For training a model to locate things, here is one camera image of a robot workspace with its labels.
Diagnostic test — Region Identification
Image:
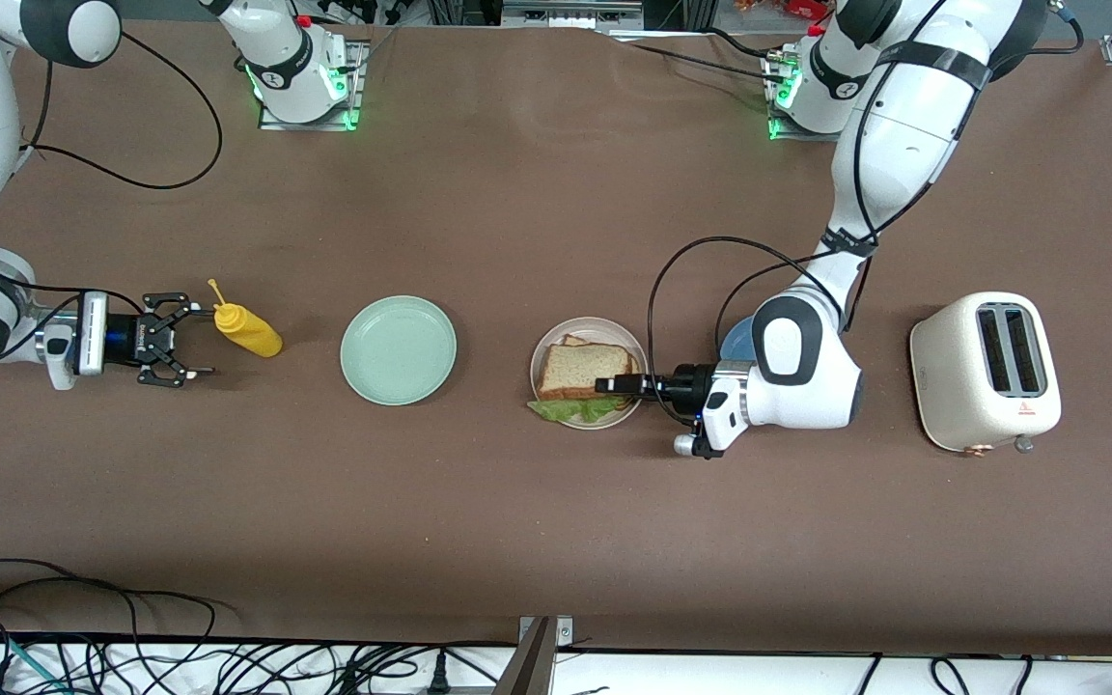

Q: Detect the brown bread slice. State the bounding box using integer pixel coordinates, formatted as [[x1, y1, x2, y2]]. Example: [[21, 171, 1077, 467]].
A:
[[559, 334, 644, 412], [536, 342, 636, 403]]

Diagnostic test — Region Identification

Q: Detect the green lettuce leaf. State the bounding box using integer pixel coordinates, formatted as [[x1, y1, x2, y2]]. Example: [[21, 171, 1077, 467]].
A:
[[527, 394, 628, 424]]

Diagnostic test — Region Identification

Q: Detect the yellow mustard squeeze bottle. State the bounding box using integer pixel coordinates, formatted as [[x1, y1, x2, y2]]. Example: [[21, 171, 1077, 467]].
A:
[[207, 279, 284, 359]]

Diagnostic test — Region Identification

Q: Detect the beige plate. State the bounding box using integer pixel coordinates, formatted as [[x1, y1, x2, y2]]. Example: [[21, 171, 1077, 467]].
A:
[[529, 317, 650, 431]]

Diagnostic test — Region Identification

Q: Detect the blue plate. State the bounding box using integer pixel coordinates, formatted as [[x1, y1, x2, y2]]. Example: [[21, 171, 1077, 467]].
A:
[[718, 317, 762, 364]]

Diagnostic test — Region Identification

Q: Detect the light green plate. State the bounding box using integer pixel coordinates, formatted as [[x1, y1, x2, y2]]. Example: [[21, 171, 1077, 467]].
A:
[[340, 294, 459, 406]]

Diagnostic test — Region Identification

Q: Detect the white toaster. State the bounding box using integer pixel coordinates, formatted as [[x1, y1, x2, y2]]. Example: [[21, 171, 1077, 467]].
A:
[[909, 292, 1065, 457]]

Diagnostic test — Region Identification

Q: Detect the grey metal box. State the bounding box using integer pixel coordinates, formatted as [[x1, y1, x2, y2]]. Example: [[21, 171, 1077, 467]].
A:
[[501, 0, 646, 30]]

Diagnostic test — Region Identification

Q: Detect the red packaged item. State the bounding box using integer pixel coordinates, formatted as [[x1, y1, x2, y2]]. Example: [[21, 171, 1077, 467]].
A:
[[735, 0, 832, 22]]

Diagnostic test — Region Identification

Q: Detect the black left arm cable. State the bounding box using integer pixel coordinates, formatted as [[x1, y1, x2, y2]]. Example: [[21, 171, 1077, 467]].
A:
[[647, 0, 1088, 428]]

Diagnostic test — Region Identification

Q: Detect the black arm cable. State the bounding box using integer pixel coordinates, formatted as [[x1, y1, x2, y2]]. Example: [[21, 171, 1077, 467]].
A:
[[647, 0, 1088, 428], [0, 29, 225, 370]]

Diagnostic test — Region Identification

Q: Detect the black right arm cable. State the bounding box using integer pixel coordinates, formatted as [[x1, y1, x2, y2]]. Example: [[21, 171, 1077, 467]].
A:
[[0, 29, 225, 370]]

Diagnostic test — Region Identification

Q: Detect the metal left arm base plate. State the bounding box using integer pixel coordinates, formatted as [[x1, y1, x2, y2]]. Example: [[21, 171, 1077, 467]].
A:
[[764, 46, 842, 144]]

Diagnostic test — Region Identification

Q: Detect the metal table bracket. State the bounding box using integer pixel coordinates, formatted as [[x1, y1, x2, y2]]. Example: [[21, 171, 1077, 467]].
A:
[[493, 615, 576, 695]]

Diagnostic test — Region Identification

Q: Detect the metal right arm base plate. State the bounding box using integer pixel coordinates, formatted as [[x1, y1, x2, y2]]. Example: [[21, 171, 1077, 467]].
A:
[[257, 39, 367, 132]]

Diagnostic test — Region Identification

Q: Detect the black base cable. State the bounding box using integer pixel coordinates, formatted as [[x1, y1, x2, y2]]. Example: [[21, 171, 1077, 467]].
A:
[[604, 27, 793, 90]]

